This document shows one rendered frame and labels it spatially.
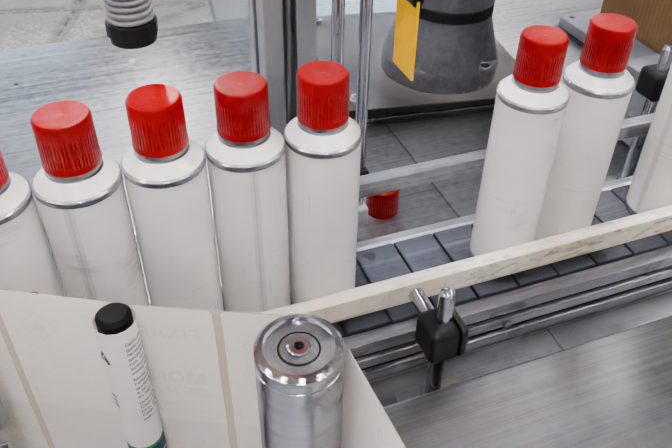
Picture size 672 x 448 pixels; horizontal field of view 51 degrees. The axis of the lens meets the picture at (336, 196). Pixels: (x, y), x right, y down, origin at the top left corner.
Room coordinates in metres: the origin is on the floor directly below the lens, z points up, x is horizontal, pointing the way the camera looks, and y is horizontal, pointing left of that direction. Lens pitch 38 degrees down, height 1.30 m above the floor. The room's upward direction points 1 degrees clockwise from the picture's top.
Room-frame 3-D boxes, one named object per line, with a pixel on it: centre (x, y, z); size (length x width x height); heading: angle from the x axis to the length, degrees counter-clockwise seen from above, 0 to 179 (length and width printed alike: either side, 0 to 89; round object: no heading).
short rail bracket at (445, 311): (0.34, -0.08, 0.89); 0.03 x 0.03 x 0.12; 21
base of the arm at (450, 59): (0.85, -0.13, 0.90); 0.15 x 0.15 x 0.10
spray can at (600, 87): (0.48, -0.20, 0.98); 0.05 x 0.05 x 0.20
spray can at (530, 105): (0.45, -0.14, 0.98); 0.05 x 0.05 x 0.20
